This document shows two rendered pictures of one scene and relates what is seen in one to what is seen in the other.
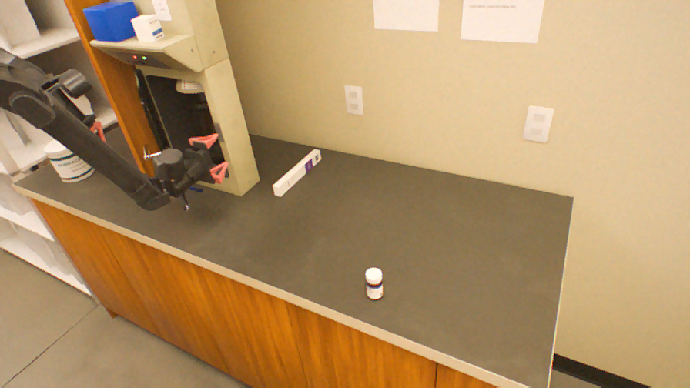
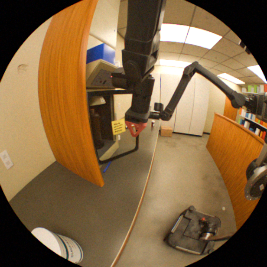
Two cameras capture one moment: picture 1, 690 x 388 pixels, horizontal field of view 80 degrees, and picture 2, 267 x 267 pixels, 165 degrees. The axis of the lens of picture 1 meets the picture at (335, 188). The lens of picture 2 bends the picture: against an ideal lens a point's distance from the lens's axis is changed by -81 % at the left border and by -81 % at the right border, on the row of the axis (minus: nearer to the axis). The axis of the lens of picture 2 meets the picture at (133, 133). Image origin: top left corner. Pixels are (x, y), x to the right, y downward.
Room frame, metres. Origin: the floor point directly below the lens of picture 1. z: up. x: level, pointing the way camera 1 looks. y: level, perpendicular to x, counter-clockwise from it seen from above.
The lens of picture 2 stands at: (1.25, 1.02, 1.36)
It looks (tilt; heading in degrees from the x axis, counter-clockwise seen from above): 24 degrees down; 255
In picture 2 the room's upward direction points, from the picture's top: straight up
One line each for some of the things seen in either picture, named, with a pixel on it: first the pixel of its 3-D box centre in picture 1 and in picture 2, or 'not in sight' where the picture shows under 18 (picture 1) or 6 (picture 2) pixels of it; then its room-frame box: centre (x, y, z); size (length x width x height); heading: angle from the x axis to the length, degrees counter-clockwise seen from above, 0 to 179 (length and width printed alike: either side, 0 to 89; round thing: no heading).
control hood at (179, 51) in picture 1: (146, 55); (110, 77); (1.25, 0.51, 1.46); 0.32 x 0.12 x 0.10; 57
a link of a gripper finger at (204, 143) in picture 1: (207, 147); not in sight; (1.03, 0.34, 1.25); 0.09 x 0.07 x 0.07; 147
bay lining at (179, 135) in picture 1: (212, 112); not in sight; (1.40, 0.41, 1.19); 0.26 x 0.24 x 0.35; 57
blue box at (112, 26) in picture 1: (114, 21); (100, 57); (1.29, 0.58, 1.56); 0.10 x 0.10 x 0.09; 57
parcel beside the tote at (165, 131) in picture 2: not in sight; (166, 131); (-0.63, -1.54, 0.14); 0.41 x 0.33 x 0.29; 154
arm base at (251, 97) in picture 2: not in sight; (248, 102); (0.51, 0.93, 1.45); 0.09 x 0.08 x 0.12; 34
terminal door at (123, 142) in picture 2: (161, 141); (116, 128); (1.22, 0.55, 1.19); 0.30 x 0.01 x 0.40; 21
